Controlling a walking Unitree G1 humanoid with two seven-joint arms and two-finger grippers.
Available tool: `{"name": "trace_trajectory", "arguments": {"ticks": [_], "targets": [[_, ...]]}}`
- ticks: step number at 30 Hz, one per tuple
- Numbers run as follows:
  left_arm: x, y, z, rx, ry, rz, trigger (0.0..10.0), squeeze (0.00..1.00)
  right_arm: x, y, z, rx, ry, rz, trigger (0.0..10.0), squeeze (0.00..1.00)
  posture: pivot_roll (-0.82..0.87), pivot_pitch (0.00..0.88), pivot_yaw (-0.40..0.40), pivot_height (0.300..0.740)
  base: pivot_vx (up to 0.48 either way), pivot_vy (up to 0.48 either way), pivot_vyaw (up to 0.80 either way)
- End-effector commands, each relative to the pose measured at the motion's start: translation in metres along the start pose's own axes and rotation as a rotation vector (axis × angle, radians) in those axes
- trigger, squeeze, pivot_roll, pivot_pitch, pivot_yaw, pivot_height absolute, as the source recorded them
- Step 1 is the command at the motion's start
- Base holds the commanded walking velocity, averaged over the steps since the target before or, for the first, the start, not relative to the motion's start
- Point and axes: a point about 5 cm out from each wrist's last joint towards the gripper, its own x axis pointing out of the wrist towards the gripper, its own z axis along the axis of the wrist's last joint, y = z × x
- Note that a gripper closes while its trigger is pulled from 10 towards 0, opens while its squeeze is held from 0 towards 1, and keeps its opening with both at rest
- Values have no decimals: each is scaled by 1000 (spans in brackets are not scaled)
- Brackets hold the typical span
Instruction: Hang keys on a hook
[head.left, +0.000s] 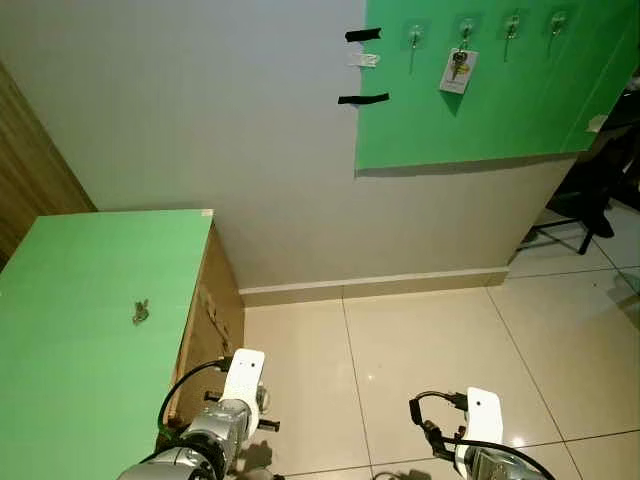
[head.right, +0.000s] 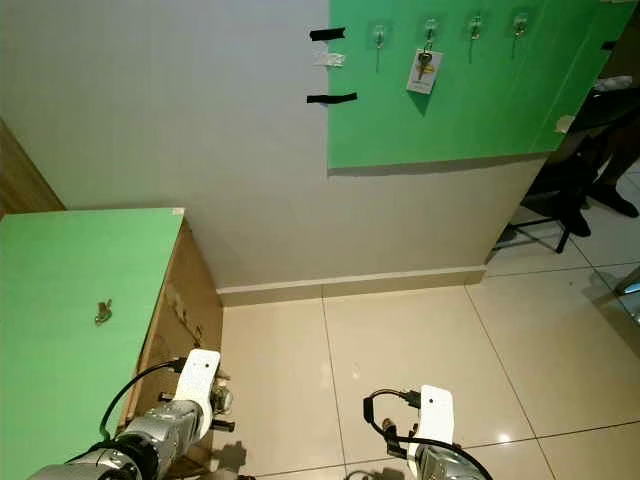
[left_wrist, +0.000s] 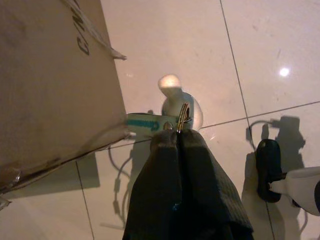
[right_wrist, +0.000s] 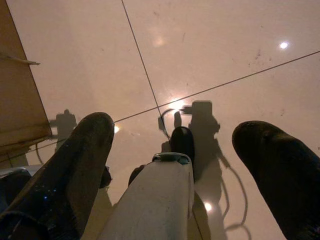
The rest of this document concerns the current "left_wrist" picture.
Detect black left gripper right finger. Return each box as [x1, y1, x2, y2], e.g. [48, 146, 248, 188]
[176, 128, 255, 240]

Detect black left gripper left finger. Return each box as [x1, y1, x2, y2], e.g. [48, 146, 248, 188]
[122, 129, 181, 240]

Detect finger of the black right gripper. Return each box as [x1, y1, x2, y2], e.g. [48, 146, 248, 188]
[256, 139, 283, 203]

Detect keys with white tag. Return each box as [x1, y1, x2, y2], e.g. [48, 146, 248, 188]
[124, 102, 193, 137]

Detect brown cardboard box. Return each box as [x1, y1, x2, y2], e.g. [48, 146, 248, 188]
[0, 0, 132, 198]

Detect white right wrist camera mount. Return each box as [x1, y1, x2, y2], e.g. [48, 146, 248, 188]
[268, 166, 320, 217]

